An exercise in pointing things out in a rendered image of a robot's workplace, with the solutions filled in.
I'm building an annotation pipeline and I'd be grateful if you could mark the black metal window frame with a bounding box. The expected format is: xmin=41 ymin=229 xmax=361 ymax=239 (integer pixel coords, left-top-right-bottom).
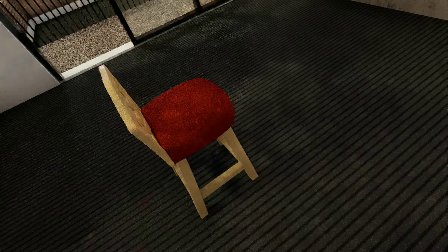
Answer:
xmin=0 ymin=0 xmax=234 ymax=83

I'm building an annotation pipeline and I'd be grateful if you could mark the black metal balcony railing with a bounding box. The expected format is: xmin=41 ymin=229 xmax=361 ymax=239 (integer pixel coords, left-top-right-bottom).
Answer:
xmin=0 ymin=0 xmax=147 ymax=48

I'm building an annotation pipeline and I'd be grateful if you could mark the wooden stool with red cushion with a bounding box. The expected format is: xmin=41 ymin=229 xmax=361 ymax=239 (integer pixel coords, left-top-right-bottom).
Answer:
xmin=98 ymin=64 xmax=259 ymax=219

